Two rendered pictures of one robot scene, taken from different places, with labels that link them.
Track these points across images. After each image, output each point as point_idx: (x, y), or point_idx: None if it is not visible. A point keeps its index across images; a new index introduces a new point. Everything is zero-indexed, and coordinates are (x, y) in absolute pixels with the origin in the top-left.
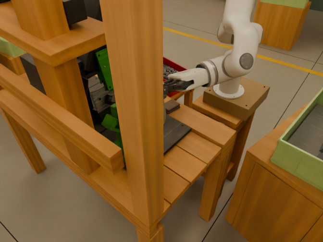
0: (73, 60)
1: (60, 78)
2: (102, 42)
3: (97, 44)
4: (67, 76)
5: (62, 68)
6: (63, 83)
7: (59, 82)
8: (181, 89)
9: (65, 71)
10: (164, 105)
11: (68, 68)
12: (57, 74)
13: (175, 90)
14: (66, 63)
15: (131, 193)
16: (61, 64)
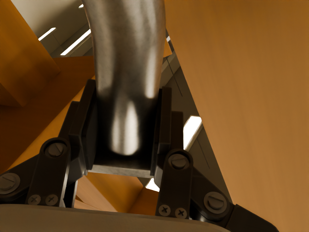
0: (4, 71)
1: (17, 21)
2: (39, 149)
3: (50, 136)
4: (3, 29)
5: (24, 46)
6: (5, 8)
7: (16, 10)
8: (275, 227)
9: (13, 39)
10: (157, 46)
11: (10, 49)
12: (29, 30)
13: (190, 194)
14: (18, 60)
15: None
16: (28, 55)
